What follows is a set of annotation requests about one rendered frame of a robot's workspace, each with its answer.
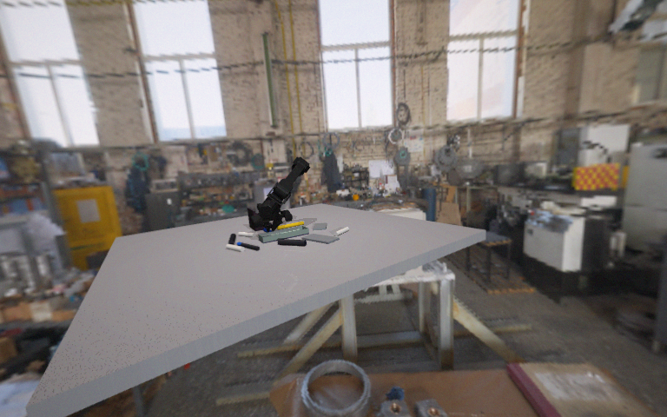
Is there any keyboard with white letter keys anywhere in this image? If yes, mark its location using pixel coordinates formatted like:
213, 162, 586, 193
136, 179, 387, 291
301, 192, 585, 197
258, 226, 309, 243

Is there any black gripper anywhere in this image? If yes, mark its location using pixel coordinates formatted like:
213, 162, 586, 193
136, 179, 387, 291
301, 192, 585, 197
250, 208, 293, 232

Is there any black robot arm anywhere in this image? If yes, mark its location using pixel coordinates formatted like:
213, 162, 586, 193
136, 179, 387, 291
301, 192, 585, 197
257, 157, 310, 218

